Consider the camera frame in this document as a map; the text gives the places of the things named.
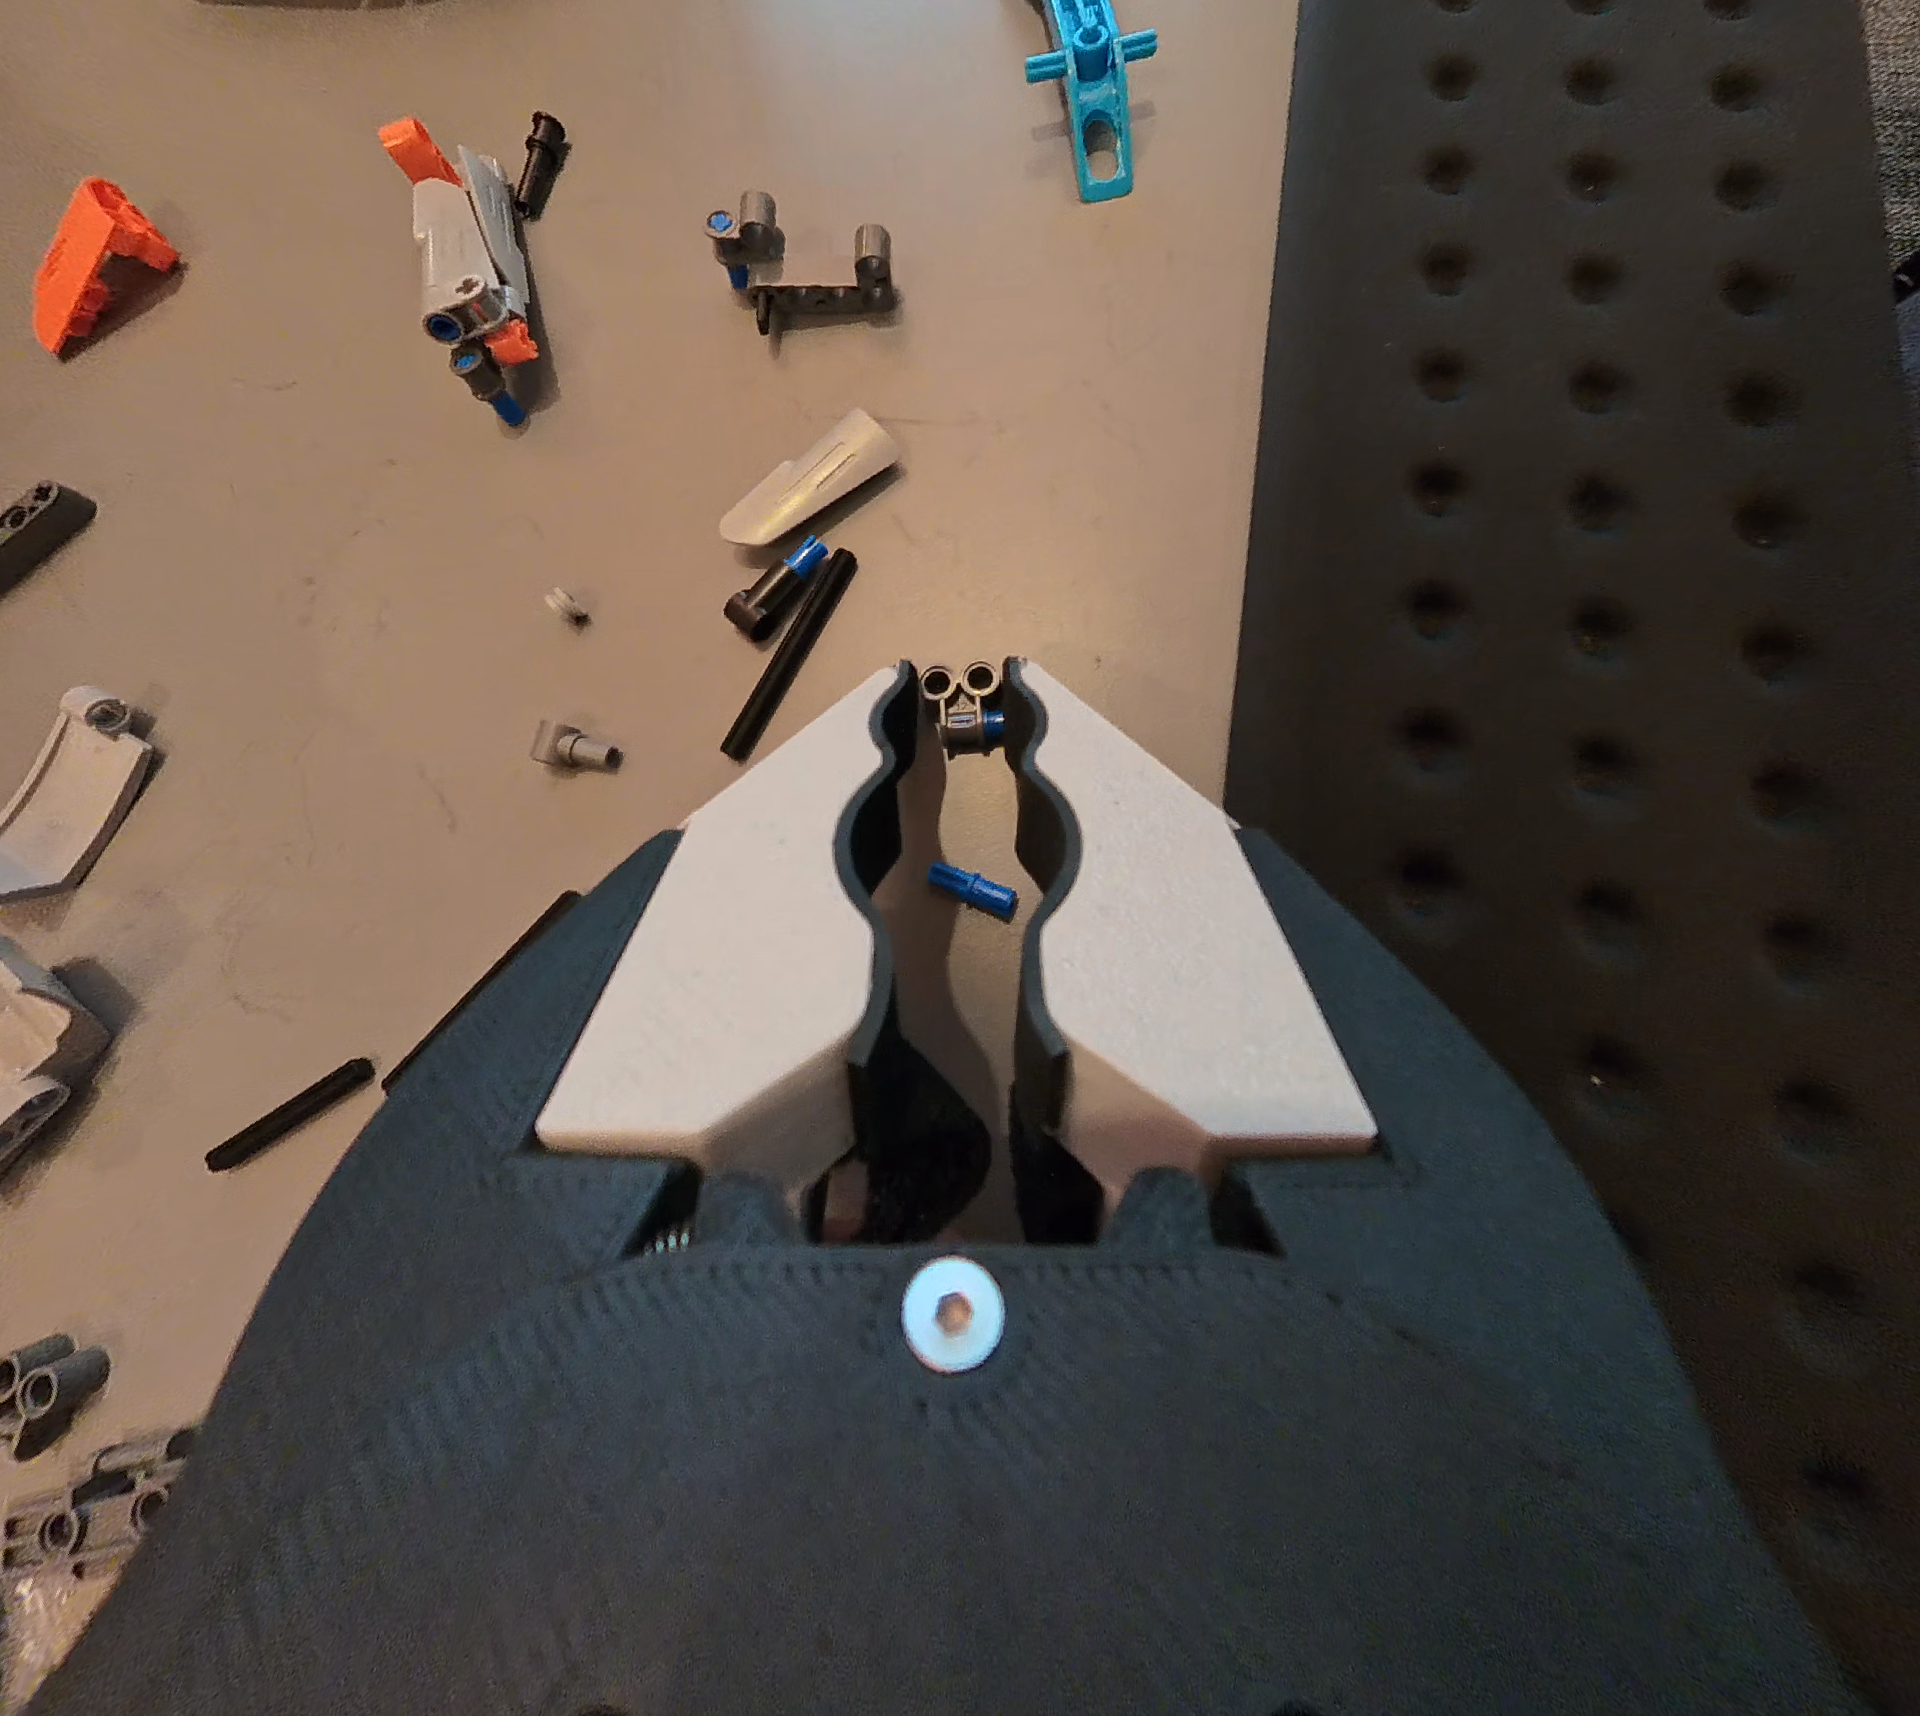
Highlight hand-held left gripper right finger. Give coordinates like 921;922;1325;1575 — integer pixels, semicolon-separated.
1001;658;1379;1167

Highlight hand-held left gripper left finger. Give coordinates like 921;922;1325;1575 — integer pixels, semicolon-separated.
533;663;919;1167

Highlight dark grey double-hole connector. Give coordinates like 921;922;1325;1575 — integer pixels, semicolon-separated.
918;658;1006;762

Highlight dark grey beam assembly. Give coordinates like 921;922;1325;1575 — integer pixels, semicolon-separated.
700;187;904;337

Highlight medium black axle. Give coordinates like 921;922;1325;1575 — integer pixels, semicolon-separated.
379;888;585;1098

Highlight long black axle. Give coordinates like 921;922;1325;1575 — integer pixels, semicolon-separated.
718;546;861;765

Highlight black connector with blue pin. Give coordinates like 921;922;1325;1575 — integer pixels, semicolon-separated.
721;535;834;648

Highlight short black axle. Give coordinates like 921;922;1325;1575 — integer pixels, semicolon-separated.
203;1057;377;1177

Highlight silver wedge piece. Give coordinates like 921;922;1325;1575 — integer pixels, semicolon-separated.
718;406;905;550

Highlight grey curved panel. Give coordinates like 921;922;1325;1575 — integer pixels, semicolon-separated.
0;684;162;907

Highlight grey angular panel piece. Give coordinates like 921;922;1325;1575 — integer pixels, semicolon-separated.
0;932;119;1182

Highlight dark grey tube connectors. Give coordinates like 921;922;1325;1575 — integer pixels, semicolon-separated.
0;1333;116;1464

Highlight grey white orange assembly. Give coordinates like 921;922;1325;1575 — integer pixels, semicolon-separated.
375;115;543;430

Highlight dark grey three-hole beam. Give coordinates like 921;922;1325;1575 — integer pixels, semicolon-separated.
0;481;100;602

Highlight light blue plastic tool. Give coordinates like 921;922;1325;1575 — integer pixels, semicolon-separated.
990;0;1162;205

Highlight orange wedge panel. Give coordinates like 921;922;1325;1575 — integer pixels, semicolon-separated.
29;175;186;363

